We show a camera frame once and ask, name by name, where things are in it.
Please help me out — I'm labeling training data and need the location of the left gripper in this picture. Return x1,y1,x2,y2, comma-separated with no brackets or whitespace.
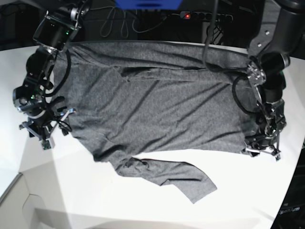
241,135,281,161

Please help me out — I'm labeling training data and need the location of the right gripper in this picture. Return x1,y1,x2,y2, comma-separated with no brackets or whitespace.
19,108,76,150

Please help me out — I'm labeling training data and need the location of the grey t-shirt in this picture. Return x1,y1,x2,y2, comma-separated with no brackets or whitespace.
59,42,258,203

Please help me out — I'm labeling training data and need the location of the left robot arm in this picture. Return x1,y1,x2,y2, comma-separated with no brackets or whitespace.
203,0,305,161

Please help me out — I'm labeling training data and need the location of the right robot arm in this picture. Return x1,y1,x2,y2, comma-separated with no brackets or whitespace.
12,0,92,150

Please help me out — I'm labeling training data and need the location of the white chair at table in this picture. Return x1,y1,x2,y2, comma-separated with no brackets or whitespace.
0,173,72,229

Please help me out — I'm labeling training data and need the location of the blue box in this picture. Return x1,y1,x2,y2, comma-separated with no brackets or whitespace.
115,0,182,10

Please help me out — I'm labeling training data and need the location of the black power strip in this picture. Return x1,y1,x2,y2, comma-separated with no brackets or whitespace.
180,11,234,22

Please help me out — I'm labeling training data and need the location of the black cable bundle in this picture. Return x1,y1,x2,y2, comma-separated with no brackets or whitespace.
202,21,225,45

